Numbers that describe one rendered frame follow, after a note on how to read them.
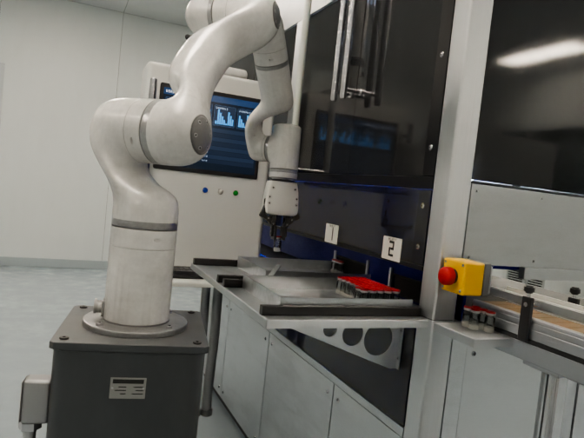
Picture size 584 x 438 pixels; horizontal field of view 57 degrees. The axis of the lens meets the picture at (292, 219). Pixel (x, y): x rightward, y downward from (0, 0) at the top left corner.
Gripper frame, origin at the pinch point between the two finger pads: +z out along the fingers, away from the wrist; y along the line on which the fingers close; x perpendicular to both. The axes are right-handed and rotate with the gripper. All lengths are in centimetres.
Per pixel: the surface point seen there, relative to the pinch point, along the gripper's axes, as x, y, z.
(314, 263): -19.9, -20.5, 10.6
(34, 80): -497, 125, -124
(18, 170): -501, 134, -25
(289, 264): -19.3, -11.5, 11.3
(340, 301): 41.0, -2.2, 12.6
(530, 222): 45, -50, -9
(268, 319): 47, 16, 15
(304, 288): 15.2, -3.7, 13.7
